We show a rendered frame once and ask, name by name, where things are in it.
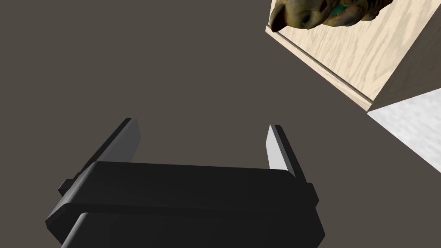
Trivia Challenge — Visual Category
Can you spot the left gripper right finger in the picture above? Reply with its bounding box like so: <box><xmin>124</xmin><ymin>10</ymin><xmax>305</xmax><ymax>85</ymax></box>
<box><xmin>265</xmin><ymin>124</ymin><xmax>320</xmax><ymax>207</ymax></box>

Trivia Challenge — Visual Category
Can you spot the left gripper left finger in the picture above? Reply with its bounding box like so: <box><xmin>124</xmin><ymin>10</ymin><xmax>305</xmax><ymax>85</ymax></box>
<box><xmin>58</xmin><ymin>117</ymin><xmax>142</xmax><ymax>198</ymax></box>

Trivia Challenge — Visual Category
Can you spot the light wooden cabinet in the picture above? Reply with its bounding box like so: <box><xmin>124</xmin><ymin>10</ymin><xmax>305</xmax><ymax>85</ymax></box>
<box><xmin>265</xmin><ymin>0</ymin><xmax>441</xmax><ymax>112</ymax></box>

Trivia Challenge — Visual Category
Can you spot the brown mottled lumpy object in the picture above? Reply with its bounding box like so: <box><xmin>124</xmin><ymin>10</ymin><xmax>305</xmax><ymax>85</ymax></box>
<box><xmin>268</xmin><ymin>0</ymin><xmax>394</xmax><ymax>33</ymax></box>

